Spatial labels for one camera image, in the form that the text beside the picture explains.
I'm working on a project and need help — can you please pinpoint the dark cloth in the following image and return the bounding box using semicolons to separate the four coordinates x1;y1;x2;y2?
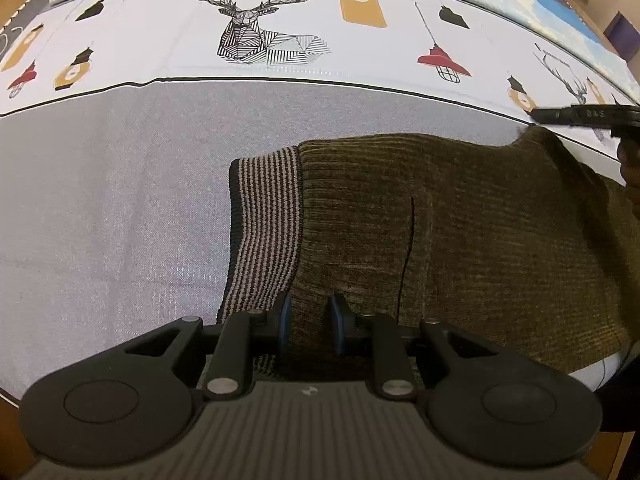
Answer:
592;359;640;434

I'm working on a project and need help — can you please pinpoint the person's right hand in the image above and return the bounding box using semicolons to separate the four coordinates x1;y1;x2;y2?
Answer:
617;137;640;187

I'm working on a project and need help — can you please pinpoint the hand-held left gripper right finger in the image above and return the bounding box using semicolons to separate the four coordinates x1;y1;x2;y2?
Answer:
327;293;506;402

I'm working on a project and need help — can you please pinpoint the olive green knit sweater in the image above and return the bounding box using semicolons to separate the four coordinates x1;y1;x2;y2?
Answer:
216;126;640;392

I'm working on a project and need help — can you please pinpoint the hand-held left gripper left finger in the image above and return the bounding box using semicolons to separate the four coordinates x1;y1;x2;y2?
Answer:
122;292;294;402

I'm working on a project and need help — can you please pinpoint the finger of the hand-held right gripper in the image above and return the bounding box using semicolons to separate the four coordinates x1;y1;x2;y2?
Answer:
530;106;576;127

